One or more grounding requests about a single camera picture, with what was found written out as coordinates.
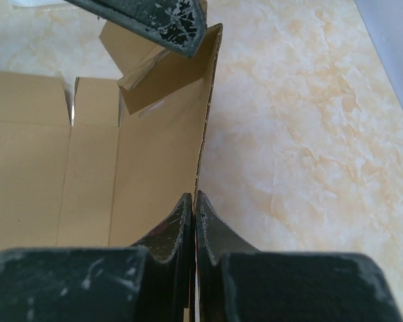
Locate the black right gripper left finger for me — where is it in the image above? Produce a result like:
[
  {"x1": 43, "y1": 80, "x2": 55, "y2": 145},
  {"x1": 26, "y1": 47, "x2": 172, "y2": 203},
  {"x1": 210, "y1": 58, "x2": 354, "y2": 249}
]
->
[{"x1": 0, "y1": 193, "x2": 192, "y2": 321}]

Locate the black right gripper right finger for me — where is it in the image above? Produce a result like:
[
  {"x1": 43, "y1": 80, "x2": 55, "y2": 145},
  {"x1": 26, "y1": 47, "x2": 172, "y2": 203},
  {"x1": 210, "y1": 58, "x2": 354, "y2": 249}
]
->
[{"x1": 195, "y1": 193, "x2": 402, "y2": 321}]

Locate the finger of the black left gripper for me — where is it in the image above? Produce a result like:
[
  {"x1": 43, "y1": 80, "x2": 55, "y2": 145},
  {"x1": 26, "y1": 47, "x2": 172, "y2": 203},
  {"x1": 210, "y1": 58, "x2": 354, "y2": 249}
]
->
[{"x1": 68, "y1": 0, "x2": 207, "y2": 58}]

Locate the brown cardboard box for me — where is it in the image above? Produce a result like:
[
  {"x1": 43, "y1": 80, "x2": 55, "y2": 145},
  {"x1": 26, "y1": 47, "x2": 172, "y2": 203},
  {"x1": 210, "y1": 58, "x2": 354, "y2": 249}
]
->
[{"x1": 0, "y1": 23, "x2": 224, "y2": 322}]

